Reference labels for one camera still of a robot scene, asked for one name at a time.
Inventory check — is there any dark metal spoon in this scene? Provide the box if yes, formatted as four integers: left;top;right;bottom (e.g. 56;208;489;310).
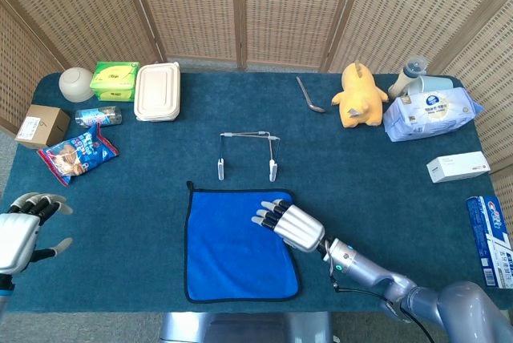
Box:
296;75;327;114

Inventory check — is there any blue toothpaste box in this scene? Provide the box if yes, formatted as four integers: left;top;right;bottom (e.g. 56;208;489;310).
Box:
465;194;513;290

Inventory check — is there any white wet wipes pack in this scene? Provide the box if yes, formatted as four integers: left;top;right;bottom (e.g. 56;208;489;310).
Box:
382;87;485;143

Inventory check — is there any blue microfiber cloth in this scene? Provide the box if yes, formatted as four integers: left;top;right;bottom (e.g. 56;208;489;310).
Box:
184;180;301;303

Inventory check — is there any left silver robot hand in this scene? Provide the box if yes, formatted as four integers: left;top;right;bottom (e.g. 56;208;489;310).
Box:
0;192;75;276

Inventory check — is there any wicker folding screen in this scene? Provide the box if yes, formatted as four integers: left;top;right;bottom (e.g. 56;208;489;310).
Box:
0;0;513;174

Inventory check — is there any clear plastic snack bottle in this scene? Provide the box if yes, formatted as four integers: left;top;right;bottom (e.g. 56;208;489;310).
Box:
75;105;123;129

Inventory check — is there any dark teal table cloth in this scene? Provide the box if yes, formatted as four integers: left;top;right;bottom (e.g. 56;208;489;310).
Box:
0;72;513;314

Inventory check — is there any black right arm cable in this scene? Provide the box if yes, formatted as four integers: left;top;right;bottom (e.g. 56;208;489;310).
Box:
327;264;438;343

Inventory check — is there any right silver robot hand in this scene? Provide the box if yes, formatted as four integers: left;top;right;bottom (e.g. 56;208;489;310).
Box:
251;199;326;254

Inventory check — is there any beige bowl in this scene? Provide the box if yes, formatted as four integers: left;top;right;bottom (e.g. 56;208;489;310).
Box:
59;67;95;103

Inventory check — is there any small cardboard box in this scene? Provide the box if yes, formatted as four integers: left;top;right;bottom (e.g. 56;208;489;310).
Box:
14;103;71;150

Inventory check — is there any green tissue pack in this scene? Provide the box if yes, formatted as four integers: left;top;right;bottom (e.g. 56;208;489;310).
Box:
89;61;141;103

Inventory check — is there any yellow plush toy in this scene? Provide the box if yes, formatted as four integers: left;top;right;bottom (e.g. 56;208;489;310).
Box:
330;62;390;129

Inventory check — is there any beige lidded lunch box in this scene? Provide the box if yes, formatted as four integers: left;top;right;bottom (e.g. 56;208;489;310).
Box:
133;62;181;123

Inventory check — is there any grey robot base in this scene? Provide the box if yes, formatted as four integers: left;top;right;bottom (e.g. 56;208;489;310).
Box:
160;312;334;343

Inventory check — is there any baby bottle with blue cap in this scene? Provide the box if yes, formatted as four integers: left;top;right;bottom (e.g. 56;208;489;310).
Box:
387;55;428;98

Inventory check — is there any light blue cup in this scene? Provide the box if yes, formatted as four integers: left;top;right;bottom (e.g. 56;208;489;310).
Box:
407;75;454;98

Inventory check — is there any small white carton box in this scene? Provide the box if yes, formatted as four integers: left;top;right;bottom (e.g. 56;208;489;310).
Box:
426;151;491;184

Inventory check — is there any white wire stand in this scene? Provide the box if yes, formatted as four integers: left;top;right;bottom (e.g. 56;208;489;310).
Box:
216;130;281;182

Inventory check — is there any blue snack bag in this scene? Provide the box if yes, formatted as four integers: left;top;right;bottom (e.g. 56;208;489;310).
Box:
37;122;120;188

